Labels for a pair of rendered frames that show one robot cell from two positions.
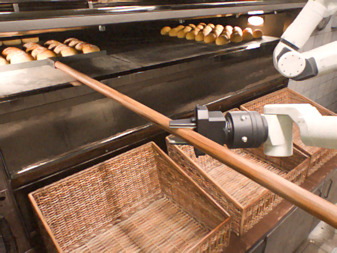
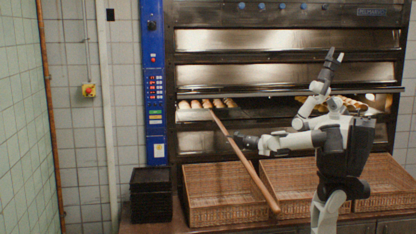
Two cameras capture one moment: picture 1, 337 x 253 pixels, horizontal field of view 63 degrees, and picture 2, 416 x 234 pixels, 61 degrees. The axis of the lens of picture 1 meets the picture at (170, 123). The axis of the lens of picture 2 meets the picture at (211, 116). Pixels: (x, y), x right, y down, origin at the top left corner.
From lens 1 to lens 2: 1.76 m
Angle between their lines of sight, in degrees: 32
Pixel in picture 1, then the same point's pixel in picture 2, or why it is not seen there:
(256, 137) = (252, 145)
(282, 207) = not seen: hidden behind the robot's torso
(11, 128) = (183, 134)
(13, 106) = (185, 125)
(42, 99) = (196, 124)
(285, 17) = (386, 97)
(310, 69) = (304, 127)
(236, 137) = (244, 143)
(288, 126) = not seen: hidden behind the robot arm
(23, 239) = (175, 188)
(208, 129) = (237, 139)
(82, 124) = (211, 140)
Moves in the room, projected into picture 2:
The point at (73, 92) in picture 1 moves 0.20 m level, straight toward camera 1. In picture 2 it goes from (210, 124) to (204, 131)
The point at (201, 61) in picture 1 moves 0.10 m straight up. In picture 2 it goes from (289, 120) to (290, 107)
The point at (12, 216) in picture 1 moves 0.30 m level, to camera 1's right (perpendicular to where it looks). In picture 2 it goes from (174, 174) to (206, 182)
